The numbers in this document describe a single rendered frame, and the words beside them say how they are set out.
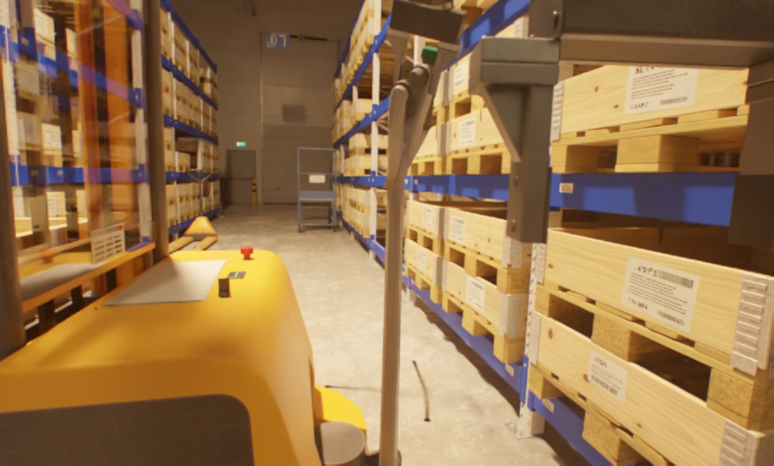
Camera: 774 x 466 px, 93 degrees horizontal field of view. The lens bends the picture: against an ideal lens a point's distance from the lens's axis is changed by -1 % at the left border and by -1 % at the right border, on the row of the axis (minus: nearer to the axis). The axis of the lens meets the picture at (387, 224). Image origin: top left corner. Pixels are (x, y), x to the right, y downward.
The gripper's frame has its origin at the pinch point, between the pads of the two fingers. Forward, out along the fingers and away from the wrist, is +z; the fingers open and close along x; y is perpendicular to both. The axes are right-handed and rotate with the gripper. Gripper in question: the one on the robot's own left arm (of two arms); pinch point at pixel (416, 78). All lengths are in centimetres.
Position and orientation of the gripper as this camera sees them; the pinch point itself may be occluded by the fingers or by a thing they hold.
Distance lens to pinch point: 81.5
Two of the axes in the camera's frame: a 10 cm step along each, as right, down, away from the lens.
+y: 3.3, -5.6, 7.6
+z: -1.5, 7.7, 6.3
